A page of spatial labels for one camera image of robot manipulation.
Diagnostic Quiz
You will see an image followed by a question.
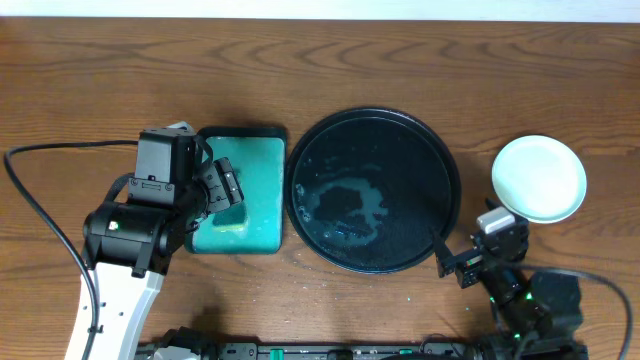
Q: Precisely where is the mint green plate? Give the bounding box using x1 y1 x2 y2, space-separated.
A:
491 135 588 224

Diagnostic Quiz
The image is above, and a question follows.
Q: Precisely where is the green yellow scrub sponge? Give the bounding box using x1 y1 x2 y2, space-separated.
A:
212 203 249 232

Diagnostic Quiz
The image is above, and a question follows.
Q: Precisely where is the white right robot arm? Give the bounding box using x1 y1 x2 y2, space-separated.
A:
433 224 588 360

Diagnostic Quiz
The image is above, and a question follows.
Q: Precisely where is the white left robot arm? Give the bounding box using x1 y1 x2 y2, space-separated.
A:
65 158 244 359

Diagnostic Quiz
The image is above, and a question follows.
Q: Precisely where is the black rectangular soapy water tray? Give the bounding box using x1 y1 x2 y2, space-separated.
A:
185 127 287 255

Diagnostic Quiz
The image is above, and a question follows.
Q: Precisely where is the round black serving tray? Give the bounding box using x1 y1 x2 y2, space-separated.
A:
284 107 462 274

